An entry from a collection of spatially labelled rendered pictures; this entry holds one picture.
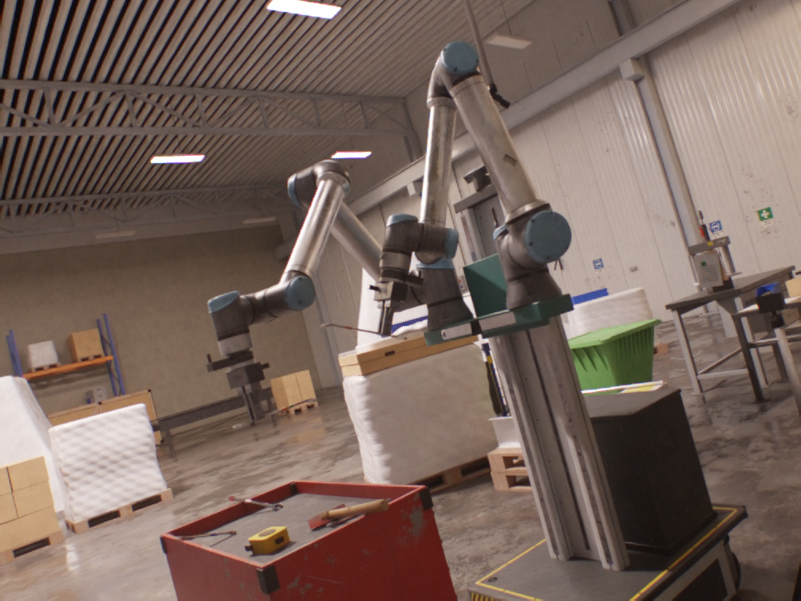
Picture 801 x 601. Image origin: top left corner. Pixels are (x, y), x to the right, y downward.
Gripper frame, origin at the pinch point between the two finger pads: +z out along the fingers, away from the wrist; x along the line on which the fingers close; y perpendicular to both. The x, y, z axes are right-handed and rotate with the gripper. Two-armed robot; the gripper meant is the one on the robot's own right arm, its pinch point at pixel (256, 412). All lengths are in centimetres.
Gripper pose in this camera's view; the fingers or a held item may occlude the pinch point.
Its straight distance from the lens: 175.6
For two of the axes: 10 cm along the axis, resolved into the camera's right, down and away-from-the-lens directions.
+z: 2.9, 9.6, -0.5
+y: 7.2, -1.8, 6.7
